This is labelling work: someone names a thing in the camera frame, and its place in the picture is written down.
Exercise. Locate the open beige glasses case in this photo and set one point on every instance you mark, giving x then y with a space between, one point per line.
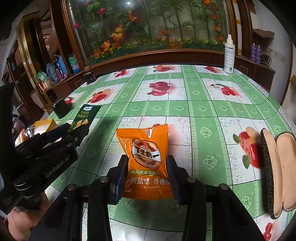
279 161

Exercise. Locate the dark jar at table edge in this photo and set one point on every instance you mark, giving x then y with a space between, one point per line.
89 77

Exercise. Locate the white spray bottle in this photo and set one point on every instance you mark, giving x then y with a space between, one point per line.
229 55

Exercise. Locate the person's left hand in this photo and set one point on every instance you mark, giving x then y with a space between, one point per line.
18 225

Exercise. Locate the yellow white storage box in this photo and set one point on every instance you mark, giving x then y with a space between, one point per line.
39 127

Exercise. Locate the dark green cracker packet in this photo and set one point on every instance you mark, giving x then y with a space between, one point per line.
85 116

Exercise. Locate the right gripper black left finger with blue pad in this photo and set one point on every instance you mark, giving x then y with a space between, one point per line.
63 220

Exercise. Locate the purple bottles on shelf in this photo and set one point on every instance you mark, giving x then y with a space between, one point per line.
256 53

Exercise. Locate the black container on table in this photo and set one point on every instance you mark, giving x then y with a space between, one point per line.
62 106

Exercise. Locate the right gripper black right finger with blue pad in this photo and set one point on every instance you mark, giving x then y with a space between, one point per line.
230 219

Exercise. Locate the orange sunflower seed packet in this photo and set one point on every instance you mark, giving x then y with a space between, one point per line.
147 150

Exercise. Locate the blue bottle on shelf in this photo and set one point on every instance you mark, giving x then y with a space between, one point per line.
62 67

